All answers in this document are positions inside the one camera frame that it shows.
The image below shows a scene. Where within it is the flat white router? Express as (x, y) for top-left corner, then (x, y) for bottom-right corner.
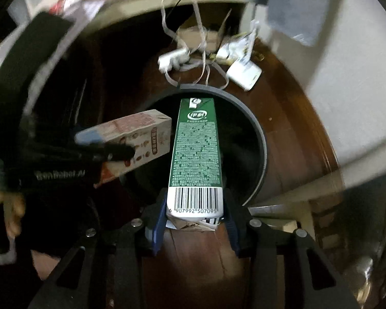
(227, 61), (263, 91)

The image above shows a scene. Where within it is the green and white milk carton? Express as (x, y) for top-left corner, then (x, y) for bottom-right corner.
(165, 97), (226, 232)

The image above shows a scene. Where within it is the person's left hand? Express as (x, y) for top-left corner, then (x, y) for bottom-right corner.
(0, 188), (26, 238)

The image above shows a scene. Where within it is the pink and white drink carton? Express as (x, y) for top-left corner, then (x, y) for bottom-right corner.
(75, 109), (173, 189)

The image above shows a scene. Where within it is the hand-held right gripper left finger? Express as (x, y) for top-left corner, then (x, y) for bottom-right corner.
(27, 188), (168, 309)

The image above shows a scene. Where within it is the black round trash bin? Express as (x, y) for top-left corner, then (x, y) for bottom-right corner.
(125, 84), (268, 207)

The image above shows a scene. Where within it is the brown cardboard box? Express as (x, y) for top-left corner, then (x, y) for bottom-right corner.
(176, 26), (226, 53)

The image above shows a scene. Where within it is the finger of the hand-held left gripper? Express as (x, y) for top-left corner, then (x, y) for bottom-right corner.
(75, 142), (136, 164)

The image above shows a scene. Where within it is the grey tied curtain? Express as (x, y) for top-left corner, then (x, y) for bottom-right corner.
(247, 0), (323, 48)

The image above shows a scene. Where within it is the white power strip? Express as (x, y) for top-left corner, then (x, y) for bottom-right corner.
(157, 48), (191, 72)

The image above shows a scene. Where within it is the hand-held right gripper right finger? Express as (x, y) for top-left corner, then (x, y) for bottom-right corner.
(223, 188), (361, 309)

